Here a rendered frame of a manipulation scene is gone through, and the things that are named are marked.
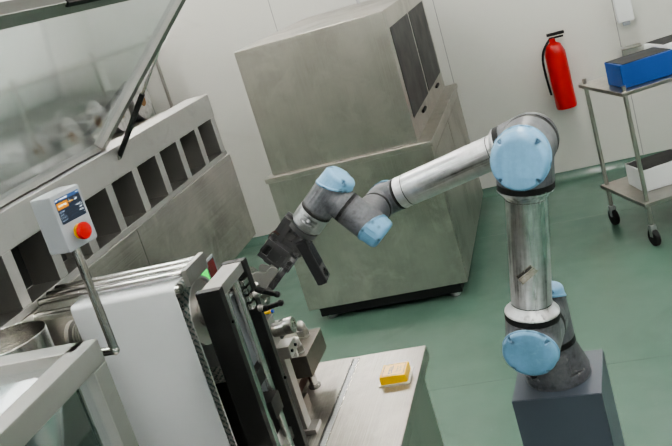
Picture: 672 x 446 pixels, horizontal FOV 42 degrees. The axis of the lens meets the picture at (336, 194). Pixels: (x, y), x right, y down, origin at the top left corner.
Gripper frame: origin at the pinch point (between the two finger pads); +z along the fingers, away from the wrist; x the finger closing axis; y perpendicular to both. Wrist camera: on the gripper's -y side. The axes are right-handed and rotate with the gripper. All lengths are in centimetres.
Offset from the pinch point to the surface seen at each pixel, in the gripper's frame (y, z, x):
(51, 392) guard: 14, -36, 105
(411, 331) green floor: -77, 105, -238
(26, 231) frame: 49, 8, 24
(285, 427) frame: -18.6, 5.3, 30.7
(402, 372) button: -39.6, 4.8, -15.5
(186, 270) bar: 16.0, -11.4, 30.7
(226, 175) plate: 33, 21, -83
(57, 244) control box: 34, -17, 57
